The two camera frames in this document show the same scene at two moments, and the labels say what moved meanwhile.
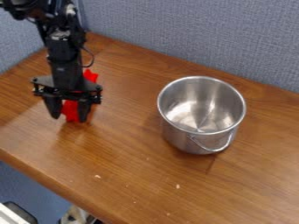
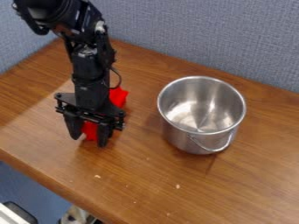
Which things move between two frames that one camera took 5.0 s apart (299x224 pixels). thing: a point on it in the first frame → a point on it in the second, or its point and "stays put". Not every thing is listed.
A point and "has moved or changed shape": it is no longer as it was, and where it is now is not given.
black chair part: x=24 y=214 stays put
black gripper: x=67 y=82 → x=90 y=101
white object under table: x=75 y=215 stays put
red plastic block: x=70 y=107 has moved or changed shape
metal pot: x=200 y=109 stays put
